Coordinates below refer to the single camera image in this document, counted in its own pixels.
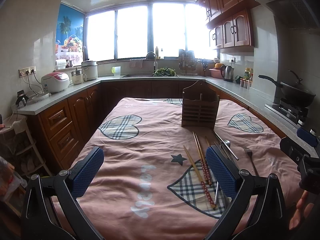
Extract black wok with lid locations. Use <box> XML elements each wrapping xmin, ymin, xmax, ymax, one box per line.
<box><xmin>258</xmin><ymin>70</ymin><xmax>316</xmax><ymax>108</ymax></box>

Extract range hood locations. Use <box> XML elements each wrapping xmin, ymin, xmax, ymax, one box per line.
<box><xmin>255</xmin><ymin>0</ymin><xmax>319</xmax><ymax>30</ymax></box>

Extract person's right hand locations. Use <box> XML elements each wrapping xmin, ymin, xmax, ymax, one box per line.
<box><xmin>289</xmin><ymin>191</ymin><xmax>314</xmax><ymax>230</ymax></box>

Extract chrome kitchen faucet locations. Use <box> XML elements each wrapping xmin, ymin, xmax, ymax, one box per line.
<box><xmin>146</xmin><ymin>51</ymin><xmax>158</xmax><ymax>73</ymax></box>

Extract dish drying rack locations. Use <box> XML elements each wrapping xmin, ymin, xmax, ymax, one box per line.
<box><xmin>178</xmin><ymin>49</ymin><xmax>197</xmax><ymax>75</ymax></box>

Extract stainless steel fork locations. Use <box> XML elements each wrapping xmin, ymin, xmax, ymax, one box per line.
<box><xmin>221</xmin><ymin>140</ymin><xmax>239</xmax><ymax>160</ymax></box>
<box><xmin>244</xmin><ymin>147</ymin><xmax>259</xmax><ymax>176</ymax></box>

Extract pink dish cloth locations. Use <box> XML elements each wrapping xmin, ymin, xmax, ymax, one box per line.
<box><xmin>129</xmin><ymin>59</ymin><xmax>143</xmax><ymax>68</ymax></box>

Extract clear jug green handle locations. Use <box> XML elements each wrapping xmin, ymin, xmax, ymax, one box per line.
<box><xmin>111</xmin><ymin>66</ymin><xmax>121</xmax><ymax>76</ymax></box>

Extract upper wooden wall cabinets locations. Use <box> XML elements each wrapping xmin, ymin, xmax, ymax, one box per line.
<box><xmin>196</xmin><ymin>0</ymin><xmax>259</xmax><ymax>49</ymax></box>

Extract green vegetables in sink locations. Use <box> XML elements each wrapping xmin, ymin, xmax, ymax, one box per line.
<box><xmin>154</xmin><ymin>67</ymin><xmax>176</xmax><ymax>76</ymax></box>

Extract large white rice cooker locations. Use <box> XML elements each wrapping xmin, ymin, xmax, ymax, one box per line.
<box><xmin>81</xmin><ymin>60</ymin><xmax>98</xmax><ymax>81</ymax></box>

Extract wall power outlet strip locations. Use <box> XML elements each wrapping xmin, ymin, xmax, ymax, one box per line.
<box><xmin>18</xmin><ymin>66</ymin><xmax>36</xmax><ymax>77</ymax></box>

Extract red dotted wooden chopstick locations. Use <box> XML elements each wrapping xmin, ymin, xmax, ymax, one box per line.
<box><xmin>193</xmin><ymin>132</ymin><xmax>216</xmax><ymax>209</ymax></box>

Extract tropical fruit poster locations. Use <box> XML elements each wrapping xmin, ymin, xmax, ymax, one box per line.
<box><xmin>55</xmin><ymin>3</ymin><xmax>85</xmax><ymax>53</ymax></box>

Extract knife block with knives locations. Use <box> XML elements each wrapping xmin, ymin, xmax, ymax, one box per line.
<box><xmin>201</xmin><ymin>59</ymin><xmax>208</xmax><ymax>76</ymax></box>

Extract wooden utensil holder box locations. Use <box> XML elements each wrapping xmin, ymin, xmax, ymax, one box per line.
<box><xmin>181</xmin><ymin>80</ymin><xmax>220</xmax><ymax>129</ymax></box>

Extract lower wooden base cabinets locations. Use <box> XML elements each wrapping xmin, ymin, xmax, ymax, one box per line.
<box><xmin>27</xmin><ymin>79</ymin><xmax>287</xmax><ymax>176</ymax></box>

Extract condiment bottles group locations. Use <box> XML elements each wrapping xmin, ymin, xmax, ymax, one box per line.
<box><xmin>235</xmin><ymin>68</ymin><xmax>253</xmax><ymax>89</ymax></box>

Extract white red rice cooker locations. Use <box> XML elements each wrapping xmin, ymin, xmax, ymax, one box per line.
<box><xmin>41</xmin><ymin>72</ymin><xmax>70</xmax><ymax>93</ymax></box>

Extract pink bedsheet table cover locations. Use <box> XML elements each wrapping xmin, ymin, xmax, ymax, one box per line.
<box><xmin>52</xmin><ymin>97</ymin><xmax>304</xmax><ymax>240</ymax></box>

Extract stainless electric kettle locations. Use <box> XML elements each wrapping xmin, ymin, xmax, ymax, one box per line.
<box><xmin>220</xmin><ymin>65</ymin><xmax>234</xmax><ymax>82</ymax></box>

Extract yellow dish soap bottle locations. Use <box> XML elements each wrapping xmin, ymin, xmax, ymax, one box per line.
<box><xmin>155</xmin><ymin>46</ymin><xmax>159</xmax><ymax>59</ymax></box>

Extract paper towel roll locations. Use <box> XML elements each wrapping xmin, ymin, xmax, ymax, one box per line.
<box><xmin>55</xmin><ymin>59</ymin><xmax>67</xmax><ymax>70</ymax></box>

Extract pink plastic container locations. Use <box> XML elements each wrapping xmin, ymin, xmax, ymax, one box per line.
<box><xmin>209</xmin><ymin>68</ymin><xmax>223</xmax><ymax>79</ymax></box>

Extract kitchen window frame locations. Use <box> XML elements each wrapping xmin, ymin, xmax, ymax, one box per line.
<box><xmin>85</xmin><ymin>2</ymin><xmax>217</xmax><ymax>61</ymax></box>

